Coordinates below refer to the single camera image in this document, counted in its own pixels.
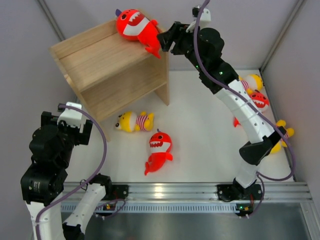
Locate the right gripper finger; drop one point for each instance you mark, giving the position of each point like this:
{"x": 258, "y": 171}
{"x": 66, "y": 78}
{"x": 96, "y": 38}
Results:
{"x": 166, "y": 39}
{"x": 175, "y": 49}

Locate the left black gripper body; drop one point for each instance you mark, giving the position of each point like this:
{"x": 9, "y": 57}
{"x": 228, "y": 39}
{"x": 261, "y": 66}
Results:
{"x": 71, "y": 133}

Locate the yellow striped plush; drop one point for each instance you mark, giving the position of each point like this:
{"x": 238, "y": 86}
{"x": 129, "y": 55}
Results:
{"x": 131, "y": 122}
{"x": 252, "y": 83}

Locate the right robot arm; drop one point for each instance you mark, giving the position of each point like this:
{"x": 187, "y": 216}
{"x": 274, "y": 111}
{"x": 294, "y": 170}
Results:
{"x": 204, "y": 51}

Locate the grey slotted cable duct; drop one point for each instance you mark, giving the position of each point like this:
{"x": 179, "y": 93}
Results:
{"x": 131, "y": 207}

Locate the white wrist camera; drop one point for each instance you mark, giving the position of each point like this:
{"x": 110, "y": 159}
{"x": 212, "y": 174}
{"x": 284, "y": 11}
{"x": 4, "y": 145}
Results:
{"x": 72, "y": 118}
{"x": 204, "y": 20}

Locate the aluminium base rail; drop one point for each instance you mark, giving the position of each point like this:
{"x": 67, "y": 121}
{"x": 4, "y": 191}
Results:
{"x": 274, "y": 192}

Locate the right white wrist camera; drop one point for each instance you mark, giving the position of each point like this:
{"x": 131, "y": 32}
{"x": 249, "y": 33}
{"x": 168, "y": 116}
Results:
{"x": 204, "y": 20}

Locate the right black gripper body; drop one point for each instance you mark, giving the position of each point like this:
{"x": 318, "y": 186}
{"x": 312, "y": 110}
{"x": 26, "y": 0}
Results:
{"x": 185, "y": 40}

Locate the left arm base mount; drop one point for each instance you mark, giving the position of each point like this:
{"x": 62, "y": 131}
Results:
{"x": 117, "y": 191}

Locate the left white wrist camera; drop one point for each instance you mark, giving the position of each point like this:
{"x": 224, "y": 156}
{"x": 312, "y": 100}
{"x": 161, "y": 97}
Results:
{"x": 72, "y": 118}

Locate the red shark plush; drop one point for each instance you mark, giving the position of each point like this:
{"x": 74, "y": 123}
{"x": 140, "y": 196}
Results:
{"x": 160, "y": 145}
{"x": 260, "y": 100}
{"x": 133, "y": 25}

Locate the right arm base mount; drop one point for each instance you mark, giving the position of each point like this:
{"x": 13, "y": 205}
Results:
{"x": 235, "y": 192}

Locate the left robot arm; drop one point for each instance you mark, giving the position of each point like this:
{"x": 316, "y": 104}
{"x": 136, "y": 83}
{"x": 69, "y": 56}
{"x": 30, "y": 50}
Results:
{"x": 42, "y": 184}

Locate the wooden two-tier shelf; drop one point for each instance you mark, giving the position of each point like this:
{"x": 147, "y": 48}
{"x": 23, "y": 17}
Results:
{"x": 108, "y": 73}

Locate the yellow striped plush edge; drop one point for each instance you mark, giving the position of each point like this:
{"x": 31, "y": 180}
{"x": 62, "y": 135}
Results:
{"x": 289, "y": 133}

